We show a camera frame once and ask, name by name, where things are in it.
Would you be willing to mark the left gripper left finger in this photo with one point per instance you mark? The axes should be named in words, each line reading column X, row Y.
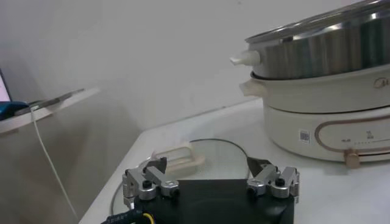
column 146, row 185

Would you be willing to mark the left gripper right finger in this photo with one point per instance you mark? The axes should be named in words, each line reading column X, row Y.
column 280, row 182

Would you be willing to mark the perforated steel steamer basket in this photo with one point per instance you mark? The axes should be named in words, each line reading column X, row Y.
column 320, row 51

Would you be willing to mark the cream electric cooker pot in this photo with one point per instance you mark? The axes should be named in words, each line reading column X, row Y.
column 329, row 100

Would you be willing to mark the white side table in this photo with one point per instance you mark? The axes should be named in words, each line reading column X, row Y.
column 70, row 100

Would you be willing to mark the black smartphone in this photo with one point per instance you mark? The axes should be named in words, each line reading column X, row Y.
column 55, row 99

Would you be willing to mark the blue computer mouse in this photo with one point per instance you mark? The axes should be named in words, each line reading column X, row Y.
column 12, row 109

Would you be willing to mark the black laptop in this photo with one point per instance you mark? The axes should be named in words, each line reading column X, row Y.
column 3, row 91

